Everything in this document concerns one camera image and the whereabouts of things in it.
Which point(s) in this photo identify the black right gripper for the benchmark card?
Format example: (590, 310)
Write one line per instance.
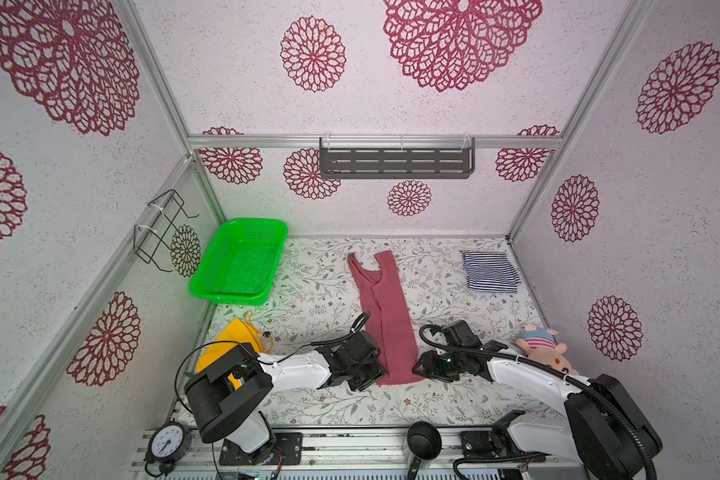
(428, 366)

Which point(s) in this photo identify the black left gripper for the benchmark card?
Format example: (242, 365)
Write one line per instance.
(377, 371)

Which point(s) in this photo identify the maroon tank top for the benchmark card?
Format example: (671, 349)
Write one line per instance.
(390, 324)

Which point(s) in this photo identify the blue white striped tank top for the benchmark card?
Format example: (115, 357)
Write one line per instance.
(490, 272)

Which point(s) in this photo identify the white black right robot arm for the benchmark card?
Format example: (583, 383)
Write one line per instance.
(598, 425)

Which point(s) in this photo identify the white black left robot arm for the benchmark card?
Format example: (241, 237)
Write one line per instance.
(225, 397)

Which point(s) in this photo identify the plush doll toy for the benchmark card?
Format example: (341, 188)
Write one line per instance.
(540, 345)

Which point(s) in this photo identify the yellow hat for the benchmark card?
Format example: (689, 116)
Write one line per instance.
(239, 331)

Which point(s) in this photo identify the green plastic basket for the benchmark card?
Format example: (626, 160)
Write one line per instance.
(241, 262)

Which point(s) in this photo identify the round pressure gauge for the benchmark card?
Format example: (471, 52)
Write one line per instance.
(166, 447)

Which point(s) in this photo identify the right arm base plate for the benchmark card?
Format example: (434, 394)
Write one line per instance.
(480, 444)

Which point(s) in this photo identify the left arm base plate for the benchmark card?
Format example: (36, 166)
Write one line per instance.
(284, 449)

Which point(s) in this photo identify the grey wall shelf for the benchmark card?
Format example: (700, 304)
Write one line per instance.
(401, 163)

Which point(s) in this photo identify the black wire wall rack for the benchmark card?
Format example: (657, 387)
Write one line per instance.
(149, 239)

